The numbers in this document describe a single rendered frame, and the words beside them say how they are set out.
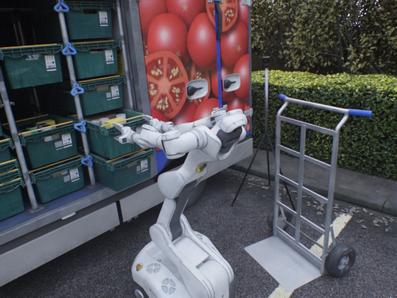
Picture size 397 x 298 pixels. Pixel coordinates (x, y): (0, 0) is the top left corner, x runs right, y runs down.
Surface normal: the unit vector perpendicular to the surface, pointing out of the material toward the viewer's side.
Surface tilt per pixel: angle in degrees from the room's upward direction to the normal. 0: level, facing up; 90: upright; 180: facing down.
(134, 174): 100
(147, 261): 0
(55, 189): 91
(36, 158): 91
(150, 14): 90
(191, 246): 17
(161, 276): 38
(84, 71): 98
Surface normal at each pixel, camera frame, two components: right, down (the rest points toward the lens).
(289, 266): -0.07, -0.94
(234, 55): 0.73, 0.18
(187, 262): 0.21, -0.81
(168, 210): -0.68, 0.29
